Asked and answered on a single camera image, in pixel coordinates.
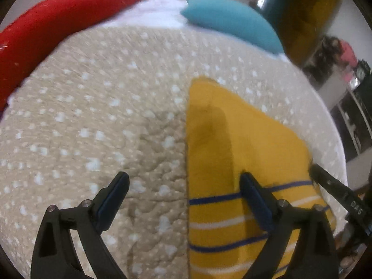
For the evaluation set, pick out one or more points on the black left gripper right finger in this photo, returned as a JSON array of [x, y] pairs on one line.
[[314, 254]]

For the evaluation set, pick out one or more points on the yellow striped small garment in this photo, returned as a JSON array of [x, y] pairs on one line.
[[226, 137]]

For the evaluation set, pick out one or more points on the pink clothes pile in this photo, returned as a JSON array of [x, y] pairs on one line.
[[348, 56]]

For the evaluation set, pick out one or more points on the red pillow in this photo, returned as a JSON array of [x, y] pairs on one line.
[[36, 33]]

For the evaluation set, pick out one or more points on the white shelf unit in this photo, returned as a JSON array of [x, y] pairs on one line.
[[352, 116]]

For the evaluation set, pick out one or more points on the beige dotted bed cover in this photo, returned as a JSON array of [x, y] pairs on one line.
[[183, 113]]

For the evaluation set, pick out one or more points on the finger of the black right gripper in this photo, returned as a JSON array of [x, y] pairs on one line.
[[355, 207]]

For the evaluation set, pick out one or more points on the brown wooden door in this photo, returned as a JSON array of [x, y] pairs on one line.
[[300, 26]]

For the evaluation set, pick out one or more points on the teal pillow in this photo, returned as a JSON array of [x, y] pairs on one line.
[[236, 19]]

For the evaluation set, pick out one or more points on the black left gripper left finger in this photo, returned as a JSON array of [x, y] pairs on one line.
[[54, 254]]

